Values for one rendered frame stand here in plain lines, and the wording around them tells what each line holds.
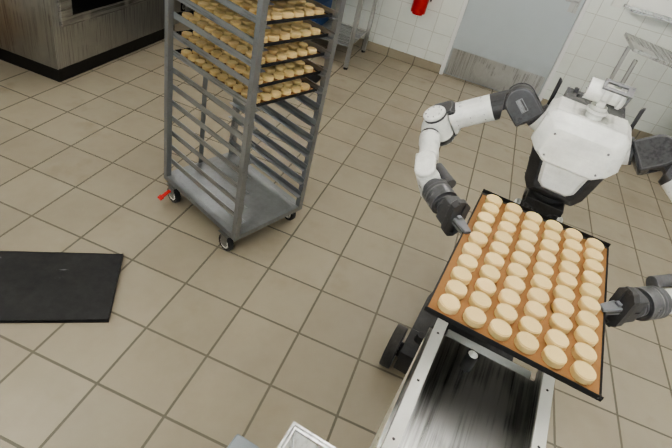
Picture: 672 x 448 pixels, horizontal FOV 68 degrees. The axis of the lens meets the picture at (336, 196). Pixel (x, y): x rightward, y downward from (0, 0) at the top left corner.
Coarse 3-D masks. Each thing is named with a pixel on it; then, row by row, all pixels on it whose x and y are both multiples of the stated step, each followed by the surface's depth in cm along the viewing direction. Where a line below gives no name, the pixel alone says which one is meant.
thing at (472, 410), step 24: (456, 360) 132; (480, 360) 133; (408, 384) 123; (432, 384) 124; (456, 384) 126; (480, 384) 127; (504, 384) 129; (528, 384) 130; (432, 408) 119; (456, 408) 120; (480, 408) 122; (504, 408) 123; (528, 408) 124; (384, 432) 111; (408, 432) 113; (432, 432) 114; (456, 432) 115; (480, 432) 116; (504, 432) 118
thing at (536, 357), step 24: (456, 264) 129; (480, 264) 131; (504, 264) 133; (504, 288) 125; (528, 288) 127; (552, 288) 129; (576, 288) 131; (600, 288) 133; (552, 312) 122; (576, 312) 123; (600, 312) 125; (600, 336) 118; (576, 360) 111; (600, 360) 112
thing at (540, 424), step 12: (540, 372) 130; (540, 384) 125; (552, 384) 124; (540, 396) 121; (552, 396) 121; (540, 408) 118; (528, 420) 121; (540, 420) 115; (528, 432) 117; (540, 432) 113; (528, 444) 113; (540, 444) 110
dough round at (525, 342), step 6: (516, 336) 111; (522, 336) 110; (528, 336) 111; (534, 336) 111; (516, 342) 110; (522, 342) 109; (528, 342) 109; (534, 342) 110; (522, 348) 109; (528, 348) 108; (534, 348) 108; (528, 354) 109
